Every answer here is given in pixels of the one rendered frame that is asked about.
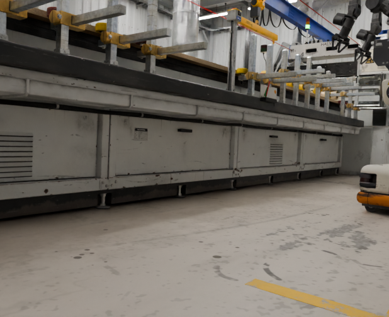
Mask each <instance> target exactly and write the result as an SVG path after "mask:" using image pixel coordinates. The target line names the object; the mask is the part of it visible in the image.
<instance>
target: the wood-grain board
mask: <svg viewBox="0 0 389 317"><path fill-rule="evenodd" d="M27 17H31V18H35V19H39V20H41V21H45V22H48V23H50V20H49V18H48V17H47V12H46V11H44V10H41V9H38V8H31V9H28V12H27ZM81 32H83V33H87V34H90V35H94V36H98V37H100V36H101V34H100V33H97V32H96V27H95V26H93V25H89V24H85V30H84V31H81ZM130 46H132V47H136V48H140V49H141V46H140V45H137V44H135V43H131V44H130ZM167 57H171V58H175V59H178V60H182V61H185V62H189V63H192V64H196V65H200V66H202V67H206V68H209V69H213V70H217V71H220V72H224V73H227V74H228V67H226V66H222V65H219V64H215V63H213V62H209V61H206V60H203V59H200V58H196V57H193V56H190V55H186V54H184V53H174V54H168V55H167ZM273 87H277V88H280V83H279V84H277V86H273ZM286 91H290V92H293V87H290V86H287V85H286ZM298 93H299V94H301V95H305V91H303V90H300V89H299V91H298ZM310 97H312V98H315V94H313V93H310ZM320 100H321V101H325V97H323V96H320ZM329 102H330V103H332V104H336V105H341V104H338V101H335V100H333V99H329Z"/></svg>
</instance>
